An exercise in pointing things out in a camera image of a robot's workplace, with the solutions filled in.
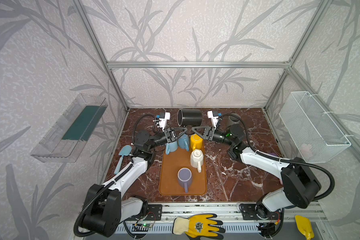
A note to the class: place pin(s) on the white wire wall basket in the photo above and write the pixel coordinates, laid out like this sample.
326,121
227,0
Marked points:
308,123

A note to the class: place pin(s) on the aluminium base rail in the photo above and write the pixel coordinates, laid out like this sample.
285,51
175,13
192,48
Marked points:
161,216

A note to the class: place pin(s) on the white mug with lettering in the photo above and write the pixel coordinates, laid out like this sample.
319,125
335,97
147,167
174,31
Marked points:
197,159

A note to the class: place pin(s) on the light blue spatula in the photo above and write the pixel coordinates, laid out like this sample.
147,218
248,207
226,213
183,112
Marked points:
125,151

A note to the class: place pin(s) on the yellow mug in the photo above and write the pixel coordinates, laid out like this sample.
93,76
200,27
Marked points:
195,144

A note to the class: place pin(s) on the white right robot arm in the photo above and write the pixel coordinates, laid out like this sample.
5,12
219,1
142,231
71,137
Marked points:
300,185

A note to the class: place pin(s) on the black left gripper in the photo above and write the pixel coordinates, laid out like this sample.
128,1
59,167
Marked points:
170,135

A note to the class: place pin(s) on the teal dotted mug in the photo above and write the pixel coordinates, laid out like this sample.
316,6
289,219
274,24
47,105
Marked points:
185,144

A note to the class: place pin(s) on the light blue mug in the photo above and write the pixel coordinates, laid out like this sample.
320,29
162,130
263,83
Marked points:
171,147

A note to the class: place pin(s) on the clear plastic wall bin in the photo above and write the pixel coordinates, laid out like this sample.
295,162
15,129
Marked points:
67,138

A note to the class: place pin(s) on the yellow black work glove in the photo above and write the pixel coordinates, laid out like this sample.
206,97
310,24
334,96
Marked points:
197,226

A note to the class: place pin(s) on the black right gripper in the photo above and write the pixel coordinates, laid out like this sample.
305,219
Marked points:
210,133

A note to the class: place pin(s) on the orange plastic tray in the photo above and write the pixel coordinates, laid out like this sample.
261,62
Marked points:
171,164

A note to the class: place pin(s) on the black mug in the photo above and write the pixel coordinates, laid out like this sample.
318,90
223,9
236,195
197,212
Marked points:
189,117

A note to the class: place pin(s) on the grey mug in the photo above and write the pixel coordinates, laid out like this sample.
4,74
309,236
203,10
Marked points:
233,119

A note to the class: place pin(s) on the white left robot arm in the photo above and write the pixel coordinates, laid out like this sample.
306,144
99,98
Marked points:
104,208

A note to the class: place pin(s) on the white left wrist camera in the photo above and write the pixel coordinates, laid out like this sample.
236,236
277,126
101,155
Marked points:
162,119

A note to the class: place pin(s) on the yellow plastic scoop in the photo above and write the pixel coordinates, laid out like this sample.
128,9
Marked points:
304,226

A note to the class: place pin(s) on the pink object in basket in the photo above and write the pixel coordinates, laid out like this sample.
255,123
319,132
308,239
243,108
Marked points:
306,151

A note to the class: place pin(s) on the purple mug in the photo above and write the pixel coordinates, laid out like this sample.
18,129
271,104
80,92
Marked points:
185,178

